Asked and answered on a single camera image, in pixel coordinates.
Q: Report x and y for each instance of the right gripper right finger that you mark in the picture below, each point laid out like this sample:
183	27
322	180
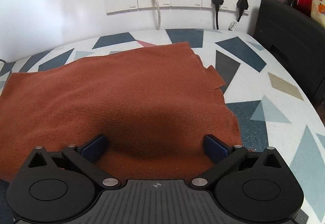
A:
236	167

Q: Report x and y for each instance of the black plug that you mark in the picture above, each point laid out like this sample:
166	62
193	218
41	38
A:
242	5
217	4

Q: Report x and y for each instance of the black chair back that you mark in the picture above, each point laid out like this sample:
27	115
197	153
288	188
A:
297	42

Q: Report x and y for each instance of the patterned table cover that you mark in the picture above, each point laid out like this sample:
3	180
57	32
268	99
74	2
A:
271	108

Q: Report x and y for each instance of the rust orange garment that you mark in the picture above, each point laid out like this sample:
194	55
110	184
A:
154	105

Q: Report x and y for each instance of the black plug right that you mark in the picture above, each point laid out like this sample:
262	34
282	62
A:
242	5

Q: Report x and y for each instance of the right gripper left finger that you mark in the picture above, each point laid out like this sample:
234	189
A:
73	167

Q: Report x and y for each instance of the black plug left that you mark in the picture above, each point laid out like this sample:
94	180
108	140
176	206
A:
217	4

